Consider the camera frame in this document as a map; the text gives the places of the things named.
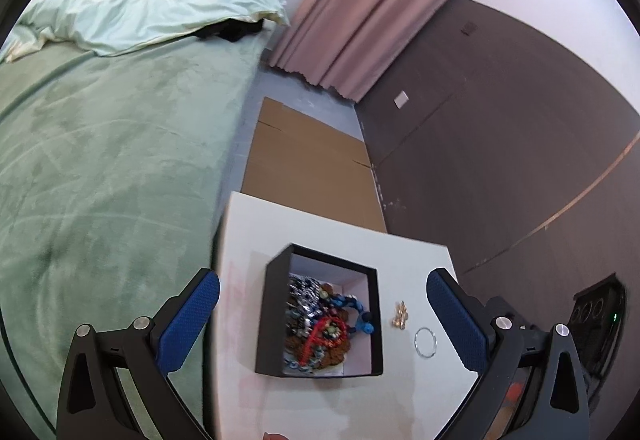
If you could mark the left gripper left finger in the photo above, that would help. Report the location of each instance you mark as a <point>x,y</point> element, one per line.
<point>92,403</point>

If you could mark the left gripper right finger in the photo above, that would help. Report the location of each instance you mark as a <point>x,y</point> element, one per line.
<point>530,383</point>

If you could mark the silver ring bangle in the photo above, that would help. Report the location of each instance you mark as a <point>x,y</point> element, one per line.
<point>425,343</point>

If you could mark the gold butterfly brooch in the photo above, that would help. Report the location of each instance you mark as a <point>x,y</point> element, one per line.
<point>401,316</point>

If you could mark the black jewelry box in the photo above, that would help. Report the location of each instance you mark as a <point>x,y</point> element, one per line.
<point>320,317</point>

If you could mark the black device with buttons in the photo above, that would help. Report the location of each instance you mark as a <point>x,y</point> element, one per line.
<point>596,324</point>

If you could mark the green bed blanket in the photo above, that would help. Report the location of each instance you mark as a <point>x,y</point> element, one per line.
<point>111,170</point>

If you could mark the brown cardboard sheet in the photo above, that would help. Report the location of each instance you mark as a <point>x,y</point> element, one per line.
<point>302,163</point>

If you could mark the pink curtain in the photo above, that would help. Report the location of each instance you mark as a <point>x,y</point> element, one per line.
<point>370,5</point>

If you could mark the black garment on bed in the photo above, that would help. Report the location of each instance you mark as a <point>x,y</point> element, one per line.
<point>229,30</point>

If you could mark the pale green duvet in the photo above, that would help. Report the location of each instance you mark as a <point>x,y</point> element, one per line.
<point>114,27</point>

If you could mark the white wall switch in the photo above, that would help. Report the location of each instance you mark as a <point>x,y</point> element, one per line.
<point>401,100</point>

